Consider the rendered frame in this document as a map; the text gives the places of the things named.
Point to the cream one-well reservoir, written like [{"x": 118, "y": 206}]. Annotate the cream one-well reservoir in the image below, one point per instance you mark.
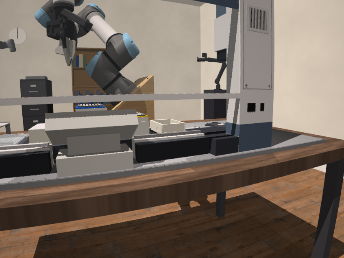
[{"x": 167, "y": 125}]

